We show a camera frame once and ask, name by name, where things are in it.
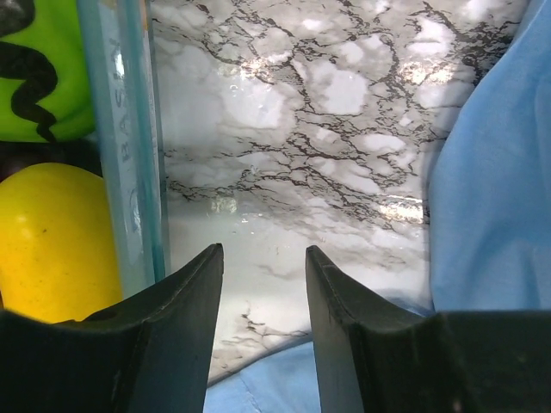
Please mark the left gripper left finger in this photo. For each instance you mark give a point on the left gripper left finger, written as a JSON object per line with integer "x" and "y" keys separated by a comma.
{"x": 149, "y": 353}

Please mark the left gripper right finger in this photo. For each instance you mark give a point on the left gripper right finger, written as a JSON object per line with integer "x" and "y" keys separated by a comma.
{"x": 374, "y": 356}

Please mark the light blue button shirt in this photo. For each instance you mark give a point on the light blue button shirt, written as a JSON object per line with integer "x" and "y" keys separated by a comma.
{"x": 489, "y": 205}

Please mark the yellow toy lemon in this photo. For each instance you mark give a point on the yellow toy lemon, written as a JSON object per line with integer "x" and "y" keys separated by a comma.
{"x": 58, "y": 258}

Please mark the green toy pepper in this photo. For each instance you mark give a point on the green toy pepper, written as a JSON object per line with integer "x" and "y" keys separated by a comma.
{"x": 45, "y": 92}

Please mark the teal plastic fruit basin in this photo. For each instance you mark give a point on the teal plastic fruit basin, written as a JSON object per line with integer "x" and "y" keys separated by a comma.
{"x": 119, "y": 51}

